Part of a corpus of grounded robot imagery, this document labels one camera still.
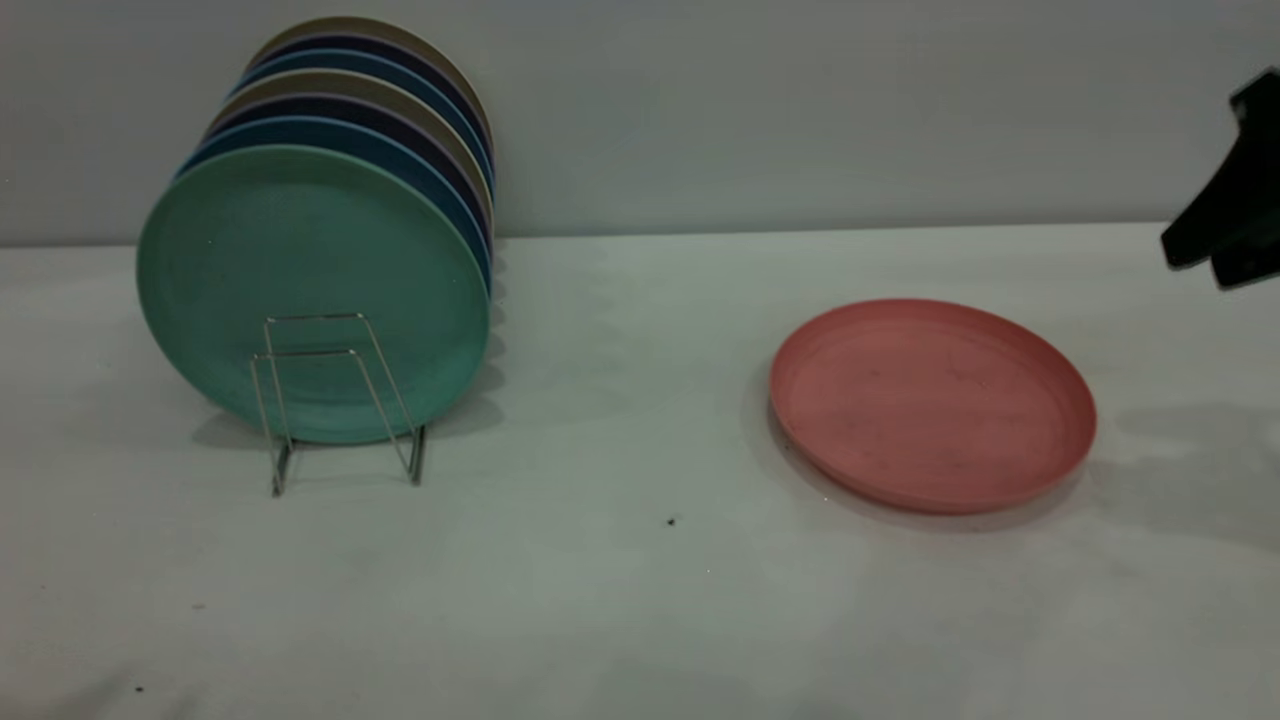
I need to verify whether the pink plate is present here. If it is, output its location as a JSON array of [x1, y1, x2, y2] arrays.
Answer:
[[768, 298, 1098, 516]]

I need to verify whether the small blue plate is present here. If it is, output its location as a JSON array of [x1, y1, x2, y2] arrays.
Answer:
[[234, 49, 495, 191]]

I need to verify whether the large blue plate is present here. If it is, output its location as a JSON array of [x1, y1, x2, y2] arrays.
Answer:
[[175, 116, 494, 301]]

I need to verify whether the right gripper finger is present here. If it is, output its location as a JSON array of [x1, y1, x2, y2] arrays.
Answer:
[[1160, 126, 1280, 270], [1210, 236, 1280, 292]]

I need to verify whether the large beige plate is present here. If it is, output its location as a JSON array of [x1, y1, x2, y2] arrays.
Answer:
[[205, 69, 495, 231]]

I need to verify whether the small dark purple plate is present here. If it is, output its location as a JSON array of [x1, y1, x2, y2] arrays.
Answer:
[[247, 35, 494, 153]]

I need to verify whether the green plate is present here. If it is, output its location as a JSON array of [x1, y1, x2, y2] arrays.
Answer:
[[136, 145, 491, 446]]

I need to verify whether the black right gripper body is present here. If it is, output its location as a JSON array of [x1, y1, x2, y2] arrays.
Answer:
[[1229, 67, 1280, 141]]

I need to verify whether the small beige plate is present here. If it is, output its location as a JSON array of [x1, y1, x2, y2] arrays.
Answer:
[[245, 15, 493, 131]]

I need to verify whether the large dark purple plate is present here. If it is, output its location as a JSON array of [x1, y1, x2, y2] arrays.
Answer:
[[204, 93, 494, 251]]

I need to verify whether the metal wire plate rack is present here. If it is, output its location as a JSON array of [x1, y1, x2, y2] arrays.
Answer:
[[250, 314, 428, 498]]

